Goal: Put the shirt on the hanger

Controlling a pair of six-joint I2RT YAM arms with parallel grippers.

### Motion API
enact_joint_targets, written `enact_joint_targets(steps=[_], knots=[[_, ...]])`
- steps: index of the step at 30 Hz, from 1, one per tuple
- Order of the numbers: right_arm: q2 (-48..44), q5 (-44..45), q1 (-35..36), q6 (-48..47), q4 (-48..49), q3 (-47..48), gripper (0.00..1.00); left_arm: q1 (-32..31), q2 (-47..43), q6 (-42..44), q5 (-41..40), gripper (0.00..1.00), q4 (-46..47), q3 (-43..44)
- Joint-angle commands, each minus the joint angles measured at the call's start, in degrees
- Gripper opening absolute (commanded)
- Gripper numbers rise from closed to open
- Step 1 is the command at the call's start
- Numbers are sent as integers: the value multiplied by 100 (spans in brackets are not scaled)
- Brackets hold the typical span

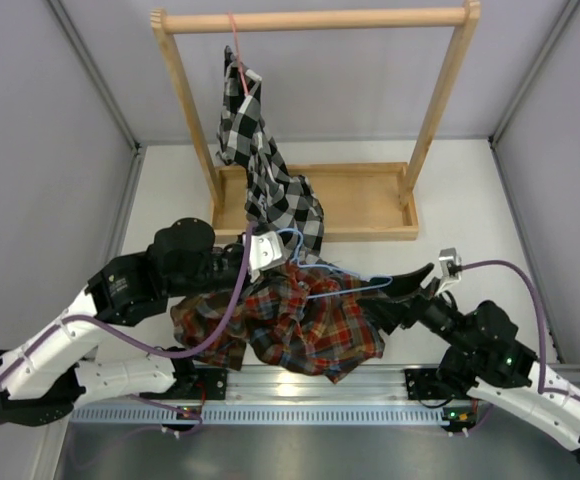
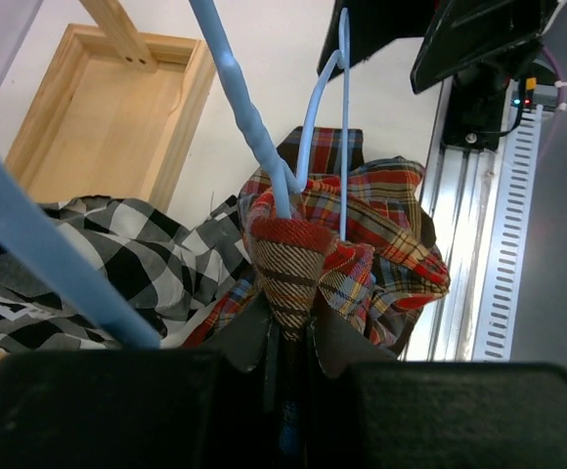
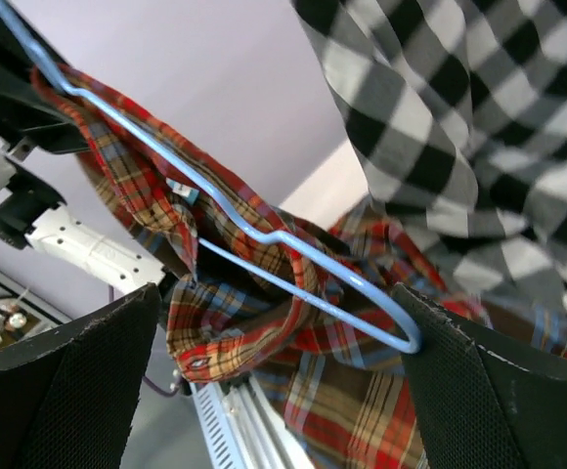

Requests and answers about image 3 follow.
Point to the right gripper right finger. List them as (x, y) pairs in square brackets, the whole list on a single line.
[(482, 399)]

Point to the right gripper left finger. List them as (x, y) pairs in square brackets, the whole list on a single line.
[(68, 395)]

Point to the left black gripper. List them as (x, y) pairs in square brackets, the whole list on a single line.
[(23, 114)]

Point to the blue wire hanger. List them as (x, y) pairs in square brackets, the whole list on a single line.
[(244, 220)]

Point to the red brown plaid shirt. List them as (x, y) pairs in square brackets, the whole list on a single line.
[(343, 395)]

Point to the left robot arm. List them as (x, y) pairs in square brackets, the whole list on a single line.
[(32, 213)]

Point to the black white checkered shirt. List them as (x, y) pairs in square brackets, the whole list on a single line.
[(457, 111)]

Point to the slotted grey cable duct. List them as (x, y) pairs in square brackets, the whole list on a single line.
[(220, 428)]

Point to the aluminium mounting rail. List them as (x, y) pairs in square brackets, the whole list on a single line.
[(259, 432)]

